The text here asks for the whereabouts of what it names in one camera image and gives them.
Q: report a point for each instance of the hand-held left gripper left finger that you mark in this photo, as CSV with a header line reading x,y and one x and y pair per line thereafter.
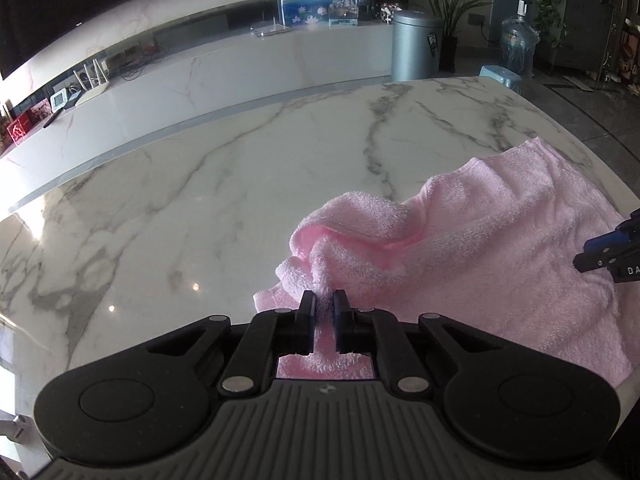
x,y
311,317

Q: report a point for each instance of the small white clock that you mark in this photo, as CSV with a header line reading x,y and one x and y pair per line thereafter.
x,y
59,100

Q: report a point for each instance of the clear acrylic stand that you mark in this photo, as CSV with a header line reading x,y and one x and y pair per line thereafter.
x,y
270,29

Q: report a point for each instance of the pink towel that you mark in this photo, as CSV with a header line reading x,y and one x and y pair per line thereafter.
x,y
475,240

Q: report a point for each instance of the long-leaf potted plant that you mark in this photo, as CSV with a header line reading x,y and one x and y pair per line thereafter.
x,y
452,15

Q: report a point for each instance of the black remote control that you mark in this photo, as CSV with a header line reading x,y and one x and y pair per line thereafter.
x,y
52,118

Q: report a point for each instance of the black television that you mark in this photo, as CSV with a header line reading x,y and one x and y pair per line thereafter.
x,y
75,5

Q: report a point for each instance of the blue water jug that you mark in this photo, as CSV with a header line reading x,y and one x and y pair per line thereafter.
x,y
520,42

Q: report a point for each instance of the white marble sideboard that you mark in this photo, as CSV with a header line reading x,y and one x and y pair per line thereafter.
x,y
225,67

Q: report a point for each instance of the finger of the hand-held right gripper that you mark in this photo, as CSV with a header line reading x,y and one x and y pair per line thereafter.
x,y
597,259
634,222

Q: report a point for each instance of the red box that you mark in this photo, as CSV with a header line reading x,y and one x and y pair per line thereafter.
x,y
20,130

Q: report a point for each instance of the silver trash bin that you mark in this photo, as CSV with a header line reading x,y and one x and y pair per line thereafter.
x,y
416,45

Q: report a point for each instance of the small photo calendar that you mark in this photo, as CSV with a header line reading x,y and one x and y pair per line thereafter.
x,y
344,14

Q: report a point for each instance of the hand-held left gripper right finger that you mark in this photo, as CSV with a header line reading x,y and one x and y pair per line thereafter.
x,y
340,317

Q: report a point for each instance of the grey cabinet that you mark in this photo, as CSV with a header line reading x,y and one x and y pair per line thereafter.
x,y
595,30

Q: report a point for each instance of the pink photo frame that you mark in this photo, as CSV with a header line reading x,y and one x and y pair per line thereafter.
x,y
40,113

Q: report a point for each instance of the grey metal stand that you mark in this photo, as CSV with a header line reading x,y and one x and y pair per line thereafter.
x,y
12,425

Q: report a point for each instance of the light blue plastic stool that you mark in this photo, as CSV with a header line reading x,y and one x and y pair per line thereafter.
x,y
500,76

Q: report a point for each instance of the trailing ivy plant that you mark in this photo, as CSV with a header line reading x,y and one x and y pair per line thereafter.
x,y
552,0

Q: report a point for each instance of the white router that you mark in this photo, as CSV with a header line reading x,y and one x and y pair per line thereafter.
x,y
92,82

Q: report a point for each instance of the black and white figurine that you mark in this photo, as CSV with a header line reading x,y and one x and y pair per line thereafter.
x,y
389,13

